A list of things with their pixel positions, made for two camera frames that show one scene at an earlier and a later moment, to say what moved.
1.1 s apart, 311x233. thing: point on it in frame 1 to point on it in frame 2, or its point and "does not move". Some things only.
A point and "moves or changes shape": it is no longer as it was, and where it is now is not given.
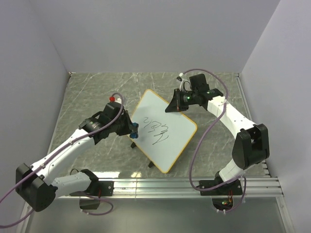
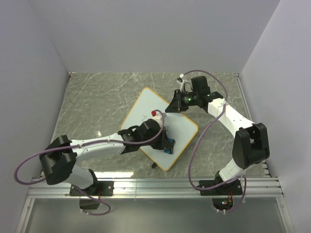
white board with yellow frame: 163,136 does not move
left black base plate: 106,188 does not move
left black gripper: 128,129 to 163,143
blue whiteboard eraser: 134,134 moves or changes shape
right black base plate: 234,187 does not move
